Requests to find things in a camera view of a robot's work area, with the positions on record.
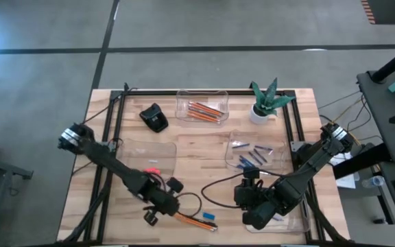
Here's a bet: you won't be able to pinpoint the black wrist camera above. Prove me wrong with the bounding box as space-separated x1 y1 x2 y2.
165 176 185 193
243 166 261 180

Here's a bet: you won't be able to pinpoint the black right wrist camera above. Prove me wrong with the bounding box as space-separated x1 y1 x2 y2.
243 166 261 180

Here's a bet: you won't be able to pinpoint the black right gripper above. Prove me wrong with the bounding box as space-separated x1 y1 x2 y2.
235 178 289 231

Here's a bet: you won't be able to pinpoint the black pen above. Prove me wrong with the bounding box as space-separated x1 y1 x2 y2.
183 215 218 228

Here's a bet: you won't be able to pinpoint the white papers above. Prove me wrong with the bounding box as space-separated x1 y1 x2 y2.
328 148 357 190

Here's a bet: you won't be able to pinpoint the clear plastic bottle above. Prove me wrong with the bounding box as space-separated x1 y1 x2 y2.
361 174 385 189

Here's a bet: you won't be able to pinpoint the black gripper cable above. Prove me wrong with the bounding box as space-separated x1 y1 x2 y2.
200 172 250 209
176 191 203 220

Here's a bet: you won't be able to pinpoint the grey side desk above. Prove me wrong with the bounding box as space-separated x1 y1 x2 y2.
356 67 395 165

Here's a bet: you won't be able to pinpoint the black handheld device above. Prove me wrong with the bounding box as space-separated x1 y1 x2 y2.
139 102 169 134

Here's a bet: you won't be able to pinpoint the snake plant in white pot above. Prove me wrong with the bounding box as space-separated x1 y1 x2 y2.
248 77 297 126

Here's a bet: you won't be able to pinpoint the black metal table frame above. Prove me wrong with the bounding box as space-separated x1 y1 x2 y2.
58 82 351 247

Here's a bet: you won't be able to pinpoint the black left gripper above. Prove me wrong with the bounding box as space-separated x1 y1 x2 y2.
135 178 180 226

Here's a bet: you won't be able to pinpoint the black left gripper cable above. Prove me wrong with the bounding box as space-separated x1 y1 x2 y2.
176 191 203 220

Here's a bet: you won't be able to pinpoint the small clear plastic bin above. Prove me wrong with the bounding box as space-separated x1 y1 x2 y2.
175 89 230 125

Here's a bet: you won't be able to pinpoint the red striped floor mat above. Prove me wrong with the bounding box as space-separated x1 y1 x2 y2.
360 0 395 25

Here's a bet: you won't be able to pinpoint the black desk beam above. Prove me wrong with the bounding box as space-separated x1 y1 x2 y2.
332 143 392 180

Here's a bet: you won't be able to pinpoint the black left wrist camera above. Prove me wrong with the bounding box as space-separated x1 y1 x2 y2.
165 176 185 193

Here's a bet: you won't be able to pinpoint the yellow floor cable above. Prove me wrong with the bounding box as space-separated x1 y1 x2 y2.
333 97 363 121

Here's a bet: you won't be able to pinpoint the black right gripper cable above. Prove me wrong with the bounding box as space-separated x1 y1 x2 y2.
200 172 250 209

